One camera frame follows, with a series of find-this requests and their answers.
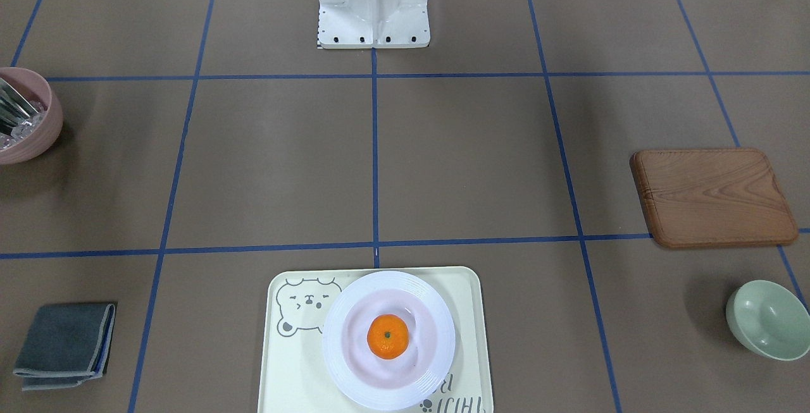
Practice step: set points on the orange fruit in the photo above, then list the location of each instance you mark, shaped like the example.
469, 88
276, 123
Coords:
388, 337

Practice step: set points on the white round plate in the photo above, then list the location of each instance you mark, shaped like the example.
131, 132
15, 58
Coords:
405, 380

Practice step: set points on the cream bear tray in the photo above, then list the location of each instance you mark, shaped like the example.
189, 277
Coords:
294, 377

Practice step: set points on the wooden cutting board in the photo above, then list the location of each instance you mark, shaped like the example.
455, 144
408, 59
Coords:
712, 198

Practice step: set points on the grey folded cloth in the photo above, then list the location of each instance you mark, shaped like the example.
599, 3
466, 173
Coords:
66, 345

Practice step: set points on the green bowl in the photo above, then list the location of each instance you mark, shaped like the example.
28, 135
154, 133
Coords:
768, 320

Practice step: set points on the clear ice cubes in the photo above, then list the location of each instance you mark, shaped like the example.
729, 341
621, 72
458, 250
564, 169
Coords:
15, 128

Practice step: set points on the pink bowl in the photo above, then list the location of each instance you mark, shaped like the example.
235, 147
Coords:
33, 86

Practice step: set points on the metal scoop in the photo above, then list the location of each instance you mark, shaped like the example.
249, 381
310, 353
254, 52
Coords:
11, 96

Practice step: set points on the white pedestal base plate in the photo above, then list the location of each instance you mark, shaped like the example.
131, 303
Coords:
405, 26

